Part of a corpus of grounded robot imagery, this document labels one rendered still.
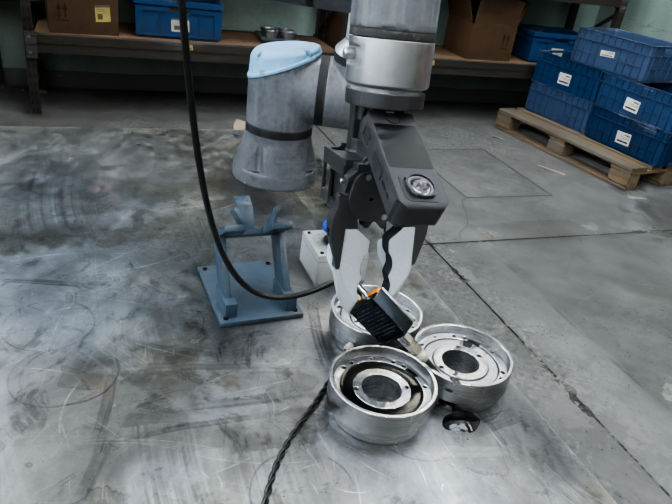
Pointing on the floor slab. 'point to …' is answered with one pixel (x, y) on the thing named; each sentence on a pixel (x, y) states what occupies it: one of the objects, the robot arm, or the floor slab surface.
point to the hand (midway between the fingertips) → (369, 302)
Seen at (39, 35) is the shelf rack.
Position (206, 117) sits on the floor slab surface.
